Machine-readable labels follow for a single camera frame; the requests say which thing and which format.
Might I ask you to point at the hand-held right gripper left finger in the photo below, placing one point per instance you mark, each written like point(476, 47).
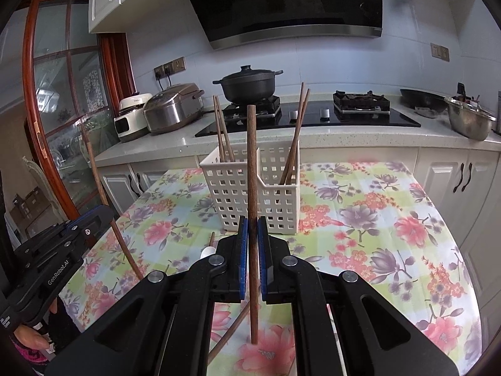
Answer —
point(243, 258)

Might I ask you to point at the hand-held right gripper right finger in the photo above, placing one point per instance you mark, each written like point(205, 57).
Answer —
point(263, 258)

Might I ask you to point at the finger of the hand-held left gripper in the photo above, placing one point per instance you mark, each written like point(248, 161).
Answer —
point(66, 244)
point(94, 214)

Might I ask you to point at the white ceramic spoon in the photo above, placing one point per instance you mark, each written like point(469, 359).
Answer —
point(208, 253)

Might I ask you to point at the white plastic utensil basket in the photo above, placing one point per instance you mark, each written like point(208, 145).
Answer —
point(238, 196)

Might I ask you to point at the person's left forearm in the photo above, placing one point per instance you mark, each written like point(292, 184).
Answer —
point(23, 354)

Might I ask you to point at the person's left hand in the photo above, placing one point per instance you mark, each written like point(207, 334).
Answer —
point(31, 337)

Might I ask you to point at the white base cabinet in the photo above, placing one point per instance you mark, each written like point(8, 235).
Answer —
point(442, 176)
point(117, 188)

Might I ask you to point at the white multi cooker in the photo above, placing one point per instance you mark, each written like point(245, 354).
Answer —
point(131, 119)

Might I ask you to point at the floral tablecloth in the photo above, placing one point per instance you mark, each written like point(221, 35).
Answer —
point(372, 223)

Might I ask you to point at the wooden glass door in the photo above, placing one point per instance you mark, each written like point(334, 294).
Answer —
point(51, 105)

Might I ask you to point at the silver rice cooker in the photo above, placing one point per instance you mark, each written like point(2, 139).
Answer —
point(172, 109)

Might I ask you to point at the black glass gas hob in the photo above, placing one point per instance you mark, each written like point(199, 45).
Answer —
point(352, 119)

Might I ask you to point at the black casserole pot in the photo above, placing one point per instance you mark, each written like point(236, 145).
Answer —
point(248, 86)

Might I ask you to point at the black wok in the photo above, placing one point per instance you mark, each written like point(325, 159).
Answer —
point(422, 98)

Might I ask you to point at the large steel mixing bowl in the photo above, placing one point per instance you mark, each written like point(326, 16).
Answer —
point(469, 121)

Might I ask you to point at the black range hood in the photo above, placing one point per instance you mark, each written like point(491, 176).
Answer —
point(282, 4)

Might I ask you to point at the black spatula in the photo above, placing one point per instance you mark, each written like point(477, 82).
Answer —
point(460, 90)

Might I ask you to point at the wide wall outlet panel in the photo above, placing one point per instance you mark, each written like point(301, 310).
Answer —
point(172, 66)

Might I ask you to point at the small wall outlet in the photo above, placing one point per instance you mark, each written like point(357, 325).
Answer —
point(440, 51)

